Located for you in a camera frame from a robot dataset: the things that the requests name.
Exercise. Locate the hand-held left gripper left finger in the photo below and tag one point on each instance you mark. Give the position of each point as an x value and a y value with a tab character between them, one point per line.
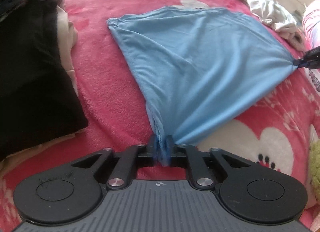
147	152

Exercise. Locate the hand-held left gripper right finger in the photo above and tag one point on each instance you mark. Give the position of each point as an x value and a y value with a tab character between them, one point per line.
175	155

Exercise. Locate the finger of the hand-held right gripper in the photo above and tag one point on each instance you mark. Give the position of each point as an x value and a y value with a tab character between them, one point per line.
310	64
313	53

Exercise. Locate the light blue shirt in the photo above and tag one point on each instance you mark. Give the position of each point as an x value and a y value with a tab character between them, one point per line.
200	67

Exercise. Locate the pink striped cloth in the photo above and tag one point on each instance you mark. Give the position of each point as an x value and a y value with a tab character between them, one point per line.
312	22

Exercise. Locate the white crumpled garment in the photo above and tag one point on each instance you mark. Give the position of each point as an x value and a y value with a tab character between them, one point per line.
267	7

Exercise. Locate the pink floral blanket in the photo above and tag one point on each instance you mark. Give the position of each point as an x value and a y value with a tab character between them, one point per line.
107	92

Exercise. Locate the black folded garment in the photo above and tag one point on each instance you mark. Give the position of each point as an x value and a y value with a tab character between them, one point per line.
32	77

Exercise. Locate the beige folded garment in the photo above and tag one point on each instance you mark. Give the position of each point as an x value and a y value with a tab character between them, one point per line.
67	39

